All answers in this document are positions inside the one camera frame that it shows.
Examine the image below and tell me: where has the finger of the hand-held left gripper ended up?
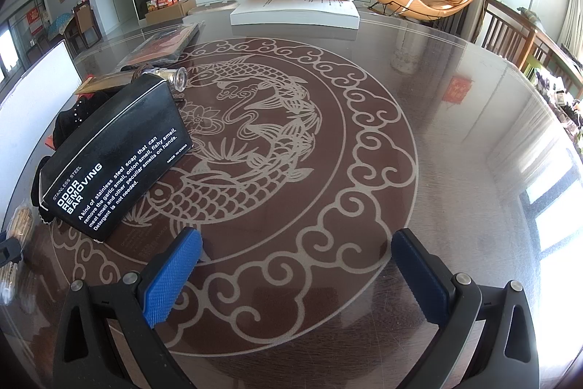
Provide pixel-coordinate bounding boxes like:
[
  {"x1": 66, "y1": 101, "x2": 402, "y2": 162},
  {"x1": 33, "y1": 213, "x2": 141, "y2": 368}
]
[{"x1": 0, "y1": 238, "x2": 24, "y2": 265}]

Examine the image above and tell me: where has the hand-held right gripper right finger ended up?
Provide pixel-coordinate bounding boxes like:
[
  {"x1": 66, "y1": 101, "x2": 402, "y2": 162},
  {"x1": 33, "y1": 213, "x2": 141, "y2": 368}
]
[{"x1": 391, "y1": 229, "x2": 541, "y2": 389}]

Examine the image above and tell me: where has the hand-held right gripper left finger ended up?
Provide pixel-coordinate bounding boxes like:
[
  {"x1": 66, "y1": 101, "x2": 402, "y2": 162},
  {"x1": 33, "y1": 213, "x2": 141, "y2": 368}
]
[{"x1": 52, "y1": 227, "x2": 204, "y2": 389}]

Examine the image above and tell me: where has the black printed box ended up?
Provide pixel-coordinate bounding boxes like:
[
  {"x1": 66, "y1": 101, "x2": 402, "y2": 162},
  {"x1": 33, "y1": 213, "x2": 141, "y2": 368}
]
[{"x1": 39, "y1": 74, "x2": 195, "y2": 243}]

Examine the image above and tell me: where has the clear snack packet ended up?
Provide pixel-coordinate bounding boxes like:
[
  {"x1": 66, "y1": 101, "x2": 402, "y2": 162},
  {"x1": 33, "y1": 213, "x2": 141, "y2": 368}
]
[{"x1": 0, "y1": 207, "x2": 35, "y2": 304}]

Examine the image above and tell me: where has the white board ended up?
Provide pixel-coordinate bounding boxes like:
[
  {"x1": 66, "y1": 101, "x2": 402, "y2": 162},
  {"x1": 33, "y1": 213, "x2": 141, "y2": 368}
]
[{"x1": 0, "y1": 38, "x2": 83, "y2": 230}]

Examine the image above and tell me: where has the gold flat card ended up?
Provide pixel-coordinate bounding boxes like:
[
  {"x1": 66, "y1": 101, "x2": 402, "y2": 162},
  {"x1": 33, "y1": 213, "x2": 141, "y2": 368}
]
[{"x1": 75, "y1": 72, "x2": 138, "y2": 96}]

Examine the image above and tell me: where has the glass bottle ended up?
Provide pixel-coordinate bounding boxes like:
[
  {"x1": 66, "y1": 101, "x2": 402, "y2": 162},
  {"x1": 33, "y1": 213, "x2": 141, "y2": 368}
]
[{"x1": 156, "y1": 67, "x2": 189, "y2": 94}]

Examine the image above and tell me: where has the red door poster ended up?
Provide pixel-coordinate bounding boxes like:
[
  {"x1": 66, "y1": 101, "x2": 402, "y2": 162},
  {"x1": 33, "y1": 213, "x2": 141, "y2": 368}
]
[{"x1": 26, "y1": 8, "x2": 46, "y2": 35}]

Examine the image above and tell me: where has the flat plastic-wrapped orange package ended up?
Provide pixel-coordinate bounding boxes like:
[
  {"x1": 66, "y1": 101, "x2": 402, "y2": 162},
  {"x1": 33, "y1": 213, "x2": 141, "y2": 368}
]
[{"x1": 119, "y1": 22, "x2": 205, "y2": 69}]

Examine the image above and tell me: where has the wooden dining chair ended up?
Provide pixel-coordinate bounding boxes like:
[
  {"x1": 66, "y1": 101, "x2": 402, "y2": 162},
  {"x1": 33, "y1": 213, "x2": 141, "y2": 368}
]
[{"x1": 64, "y1": 1, "x2": 103, "y2": 49}]

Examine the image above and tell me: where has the cardboard box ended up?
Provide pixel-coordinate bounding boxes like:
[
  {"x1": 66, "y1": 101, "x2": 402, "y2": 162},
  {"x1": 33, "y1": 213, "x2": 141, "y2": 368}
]
[{"x1": 145, "y1": 0, "x2": 197, "y2": 23}]

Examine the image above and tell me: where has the large open white box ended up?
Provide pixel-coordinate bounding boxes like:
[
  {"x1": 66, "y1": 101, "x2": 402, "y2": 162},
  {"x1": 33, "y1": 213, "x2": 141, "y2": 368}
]
[{"x1": 229, "y1": 0, "x2": 363, "y2": 30}]

